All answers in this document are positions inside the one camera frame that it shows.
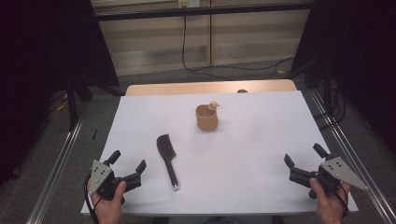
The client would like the person's right hand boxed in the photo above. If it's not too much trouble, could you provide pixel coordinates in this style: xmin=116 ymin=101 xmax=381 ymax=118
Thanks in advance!
xmin=309 ymin=177 xmax=353 ymax=224

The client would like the wooden table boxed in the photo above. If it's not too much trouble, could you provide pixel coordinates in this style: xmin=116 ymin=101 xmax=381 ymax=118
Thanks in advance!
xmin=125 ymin=78 xmax=298 ymax=97

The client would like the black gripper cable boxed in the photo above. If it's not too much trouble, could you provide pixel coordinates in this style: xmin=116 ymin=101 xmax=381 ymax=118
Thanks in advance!
xmin=325 ymin=178 xmax=349 ymax=218
xmin=83 ymin=174 xmax=103 ymax=224

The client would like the white table sheet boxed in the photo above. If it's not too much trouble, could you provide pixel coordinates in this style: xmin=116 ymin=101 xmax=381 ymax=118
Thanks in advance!
xmin=80 ymin=90 xmax=360 ymax=217

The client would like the white wall outlet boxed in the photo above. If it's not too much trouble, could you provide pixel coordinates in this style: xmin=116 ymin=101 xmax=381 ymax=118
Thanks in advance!
xmin=177 ymin=0 xmax=201 ymax=9

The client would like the black curtain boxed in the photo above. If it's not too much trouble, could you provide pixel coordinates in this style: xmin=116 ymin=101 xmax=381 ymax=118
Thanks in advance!
xmin=291 ymin=0 xmax=396 ymax=155
xmin=0 ymin=0 xmax=121 ymax=186

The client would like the black metal stand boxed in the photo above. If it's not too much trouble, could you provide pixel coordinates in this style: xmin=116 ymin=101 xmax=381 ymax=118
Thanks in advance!
xmin=66 ymin=74 xmax=79 ymax=131

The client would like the long black floor cable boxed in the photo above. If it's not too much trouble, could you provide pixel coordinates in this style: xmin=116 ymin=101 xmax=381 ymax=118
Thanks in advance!
xmin=181 ymin=15 xmax=295 ymax=81

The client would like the black horizontal bar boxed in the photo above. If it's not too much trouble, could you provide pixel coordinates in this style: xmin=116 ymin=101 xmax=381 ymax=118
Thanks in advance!
xmin=94 ymin=2 xmax=314 ymax=22

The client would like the brown cup with figurine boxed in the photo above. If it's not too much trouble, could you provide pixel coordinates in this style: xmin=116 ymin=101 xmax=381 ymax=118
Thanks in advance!
xmin=195 ymin=100 xmax=220 ymax=131

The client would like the person's left hand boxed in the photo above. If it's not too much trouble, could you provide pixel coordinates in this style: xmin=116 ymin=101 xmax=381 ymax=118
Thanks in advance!
xmin=87 ymin=179 xmax=127 ymax=224

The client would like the yellow cable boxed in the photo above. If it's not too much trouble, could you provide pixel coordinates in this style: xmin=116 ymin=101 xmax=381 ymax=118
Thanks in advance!
xmin=48 ymin=92 xmax=70 ymax=113

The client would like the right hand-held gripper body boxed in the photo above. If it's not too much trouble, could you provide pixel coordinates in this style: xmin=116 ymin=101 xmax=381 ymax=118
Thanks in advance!
xmin=308 ymin=156 xmax=369 ymax=200

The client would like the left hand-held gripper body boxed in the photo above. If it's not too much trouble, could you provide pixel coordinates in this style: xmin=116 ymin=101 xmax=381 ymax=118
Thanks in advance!
xmin=89 ymin=159 xmax=126 ymax=202

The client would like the bundle of black cables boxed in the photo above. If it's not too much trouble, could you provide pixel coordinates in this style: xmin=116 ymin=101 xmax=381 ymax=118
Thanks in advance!
xmin=313 ymin=78 xmax=347 ymax=131

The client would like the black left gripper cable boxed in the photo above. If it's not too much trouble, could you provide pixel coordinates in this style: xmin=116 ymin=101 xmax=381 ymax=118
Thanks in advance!
xmin=83 ymin=174 xmax=103 ymax=224

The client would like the aluminium rail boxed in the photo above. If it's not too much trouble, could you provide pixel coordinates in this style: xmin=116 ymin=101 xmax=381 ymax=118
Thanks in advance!
xmin=310 ymin=91 xmax=396 ymax=224
xmin=25 ymin=116 xmax=86 ymax=224

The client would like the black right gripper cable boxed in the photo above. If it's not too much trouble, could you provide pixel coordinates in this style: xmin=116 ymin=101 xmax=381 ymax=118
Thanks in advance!
xmin=325 ymin=178 xmax=349 ymax=218

